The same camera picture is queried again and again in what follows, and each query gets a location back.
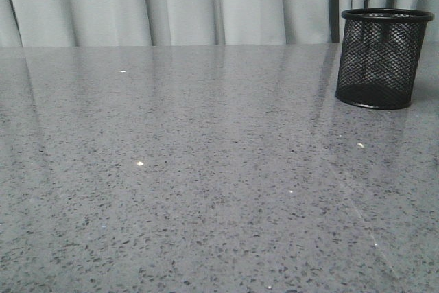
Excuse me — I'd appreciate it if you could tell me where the black mesh pen bucket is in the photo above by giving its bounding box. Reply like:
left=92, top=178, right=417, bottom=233
left=335, top=8, right=434, bottom=110

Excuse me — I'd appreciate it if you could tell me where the pale grey curtain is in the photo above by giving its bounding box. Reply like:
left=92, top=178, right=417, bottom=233
left=1, top=0, right=438, bottom=47

